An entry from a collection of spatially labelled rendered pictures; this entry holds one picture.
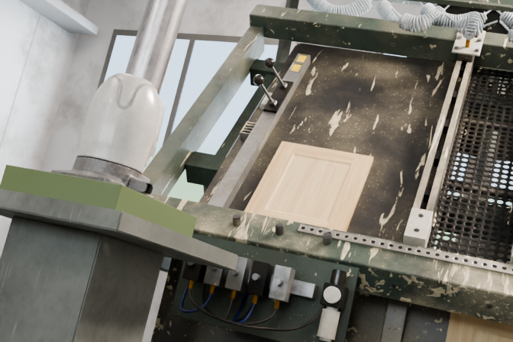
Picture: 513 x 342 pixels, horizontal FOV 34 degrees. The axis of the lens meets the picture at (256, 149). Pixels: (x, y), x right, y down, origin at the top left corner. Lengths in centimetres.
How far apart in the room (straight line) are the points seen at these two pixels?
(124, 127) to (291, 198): 83
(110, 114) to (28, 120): 418
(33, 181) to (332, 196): 103
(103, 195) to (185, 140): 105
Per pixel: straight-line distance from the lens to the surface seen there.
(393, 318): 248
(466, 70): 310
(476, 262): 232
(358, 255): 231
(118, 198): 172
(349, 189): 257
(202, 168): 277
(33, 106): 606
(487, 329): 251
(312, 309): 230
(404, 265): 229
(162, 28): 215
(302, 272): 231
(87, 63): 623
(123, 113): 186
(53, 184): 183
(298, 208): 251
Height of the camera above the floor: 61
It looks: 11 degrees up
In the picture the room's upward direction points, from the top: 13 degrees clockwise
